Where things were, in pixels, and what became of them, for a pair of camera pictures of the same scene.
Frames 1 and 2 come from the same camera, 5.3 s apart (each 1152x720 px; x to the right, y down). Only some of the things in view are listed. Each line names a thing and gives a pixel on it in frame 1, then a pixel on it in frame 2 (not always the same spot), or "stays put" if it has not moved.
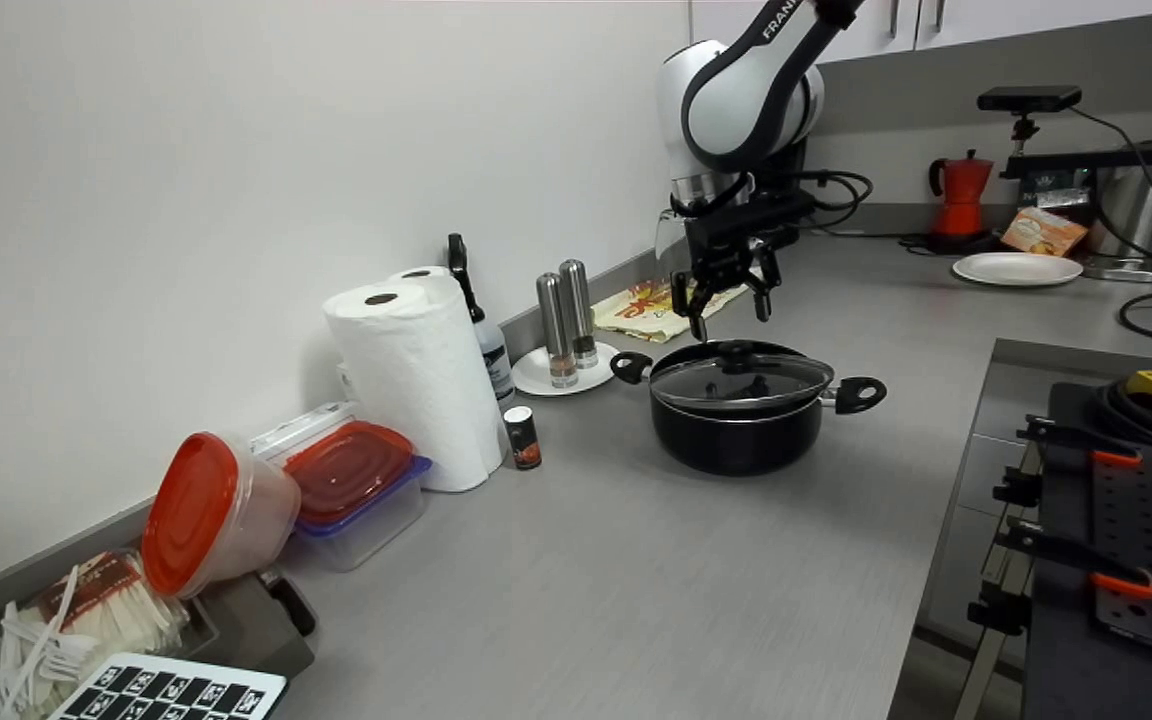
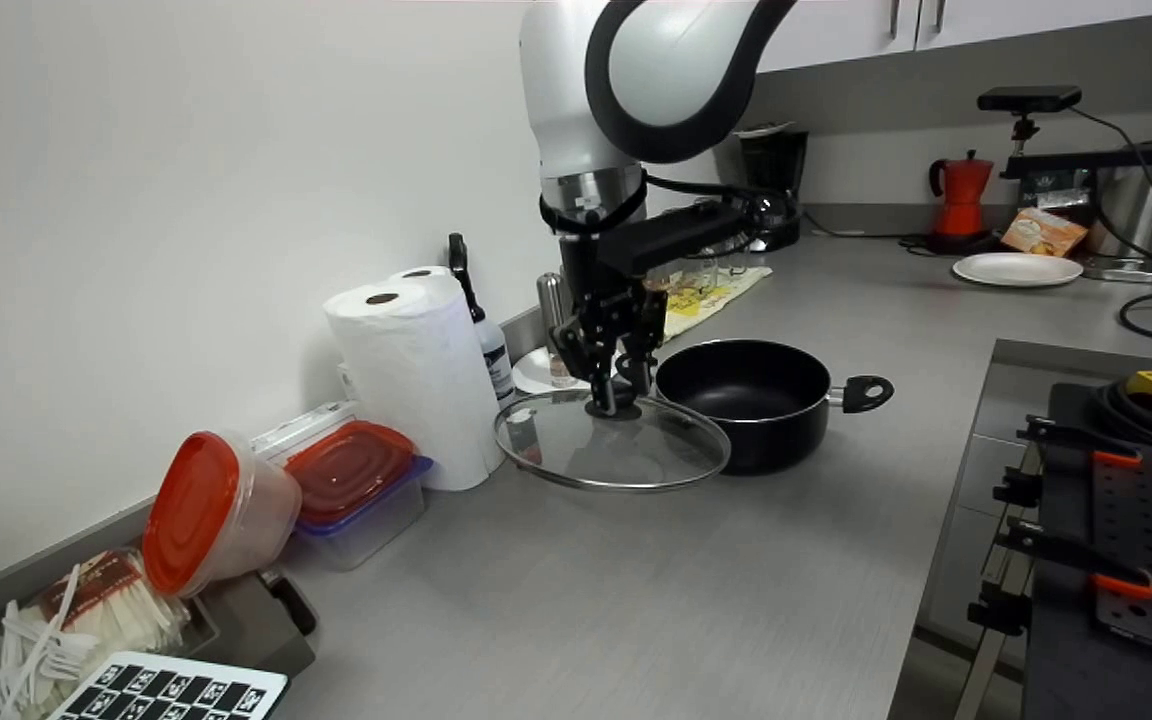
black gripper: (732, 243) -> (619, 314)
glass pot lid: (736, 374) -> (661, 447)
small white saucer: (532, 371) stays put
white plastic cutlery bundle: (30, 666) stays put
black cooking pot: (742, 405) stays put
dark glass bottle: (492, 347) stays put
